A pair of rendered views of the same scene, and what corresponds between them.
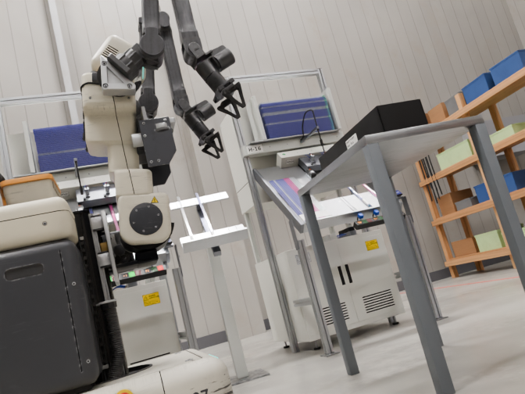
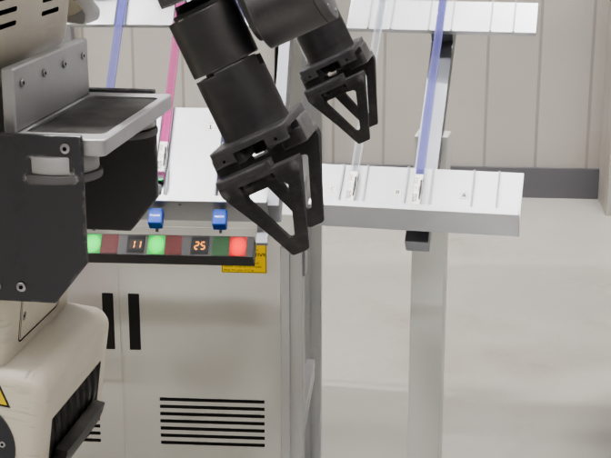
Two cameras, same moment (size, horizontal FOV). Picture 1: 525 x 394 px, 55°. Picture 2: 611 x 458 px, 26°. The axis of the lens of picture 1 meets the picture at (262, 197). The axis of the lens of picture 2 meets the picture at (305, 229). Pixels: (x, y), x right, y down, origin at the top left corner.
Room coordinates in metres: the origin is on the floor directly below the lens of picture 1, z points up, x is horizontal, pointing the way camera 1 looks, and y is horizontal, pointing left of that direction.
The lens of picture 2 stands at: (0.63, -0.45, 1.28)
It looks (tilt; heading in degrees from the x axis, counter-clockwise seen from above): 15 degrees down; 26
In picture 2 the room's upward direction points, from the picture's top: straight up
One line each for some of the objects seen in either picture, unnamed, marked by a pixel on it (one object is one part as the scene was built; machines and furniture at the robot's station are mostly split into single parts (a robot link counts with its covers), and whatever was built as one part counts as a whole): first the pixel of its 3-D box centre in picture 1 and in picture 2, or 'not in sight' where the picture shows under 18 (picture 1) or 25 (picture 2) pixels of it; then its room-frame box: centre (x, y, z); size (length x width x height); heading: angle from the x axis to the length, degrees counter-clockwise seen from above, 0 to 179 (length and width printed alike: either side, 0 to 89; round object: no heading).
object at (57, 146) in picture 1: (82, 148); not in sight; (2.96, 0.99, 1.52); 0.51 x 0.13 x 0.27; 111
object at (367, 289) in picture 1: (326, 238); not in sight; (3.41, -0.34, 0.65); 1.01 x 0.73 x 1.29; 21
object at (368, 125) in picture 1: (366, 145); not in sight; (1.94, -0.45, 0.86); 0.57 x 0.17 x 0.11; 17
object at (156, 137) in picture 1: (152, 146); (65, 159); (1.70, 0.33, 0.99); 0.28 x 0.16 x 0.22; 17
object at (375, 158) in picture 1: (408, 257); not in sight; (1.95, -0.47, 0.40); 0.70 x 0.45 x 0.80; 17
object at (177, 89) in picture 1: (172, 65); not in sight; (1.96, 0.22, 1.40); 0.11 x 0.06 x 0.43; 17
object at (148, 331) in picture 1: (110, 350); (152, 307); (3.05, 1.09, 0.31); 0.70 x 0.65 x 0.62; 111
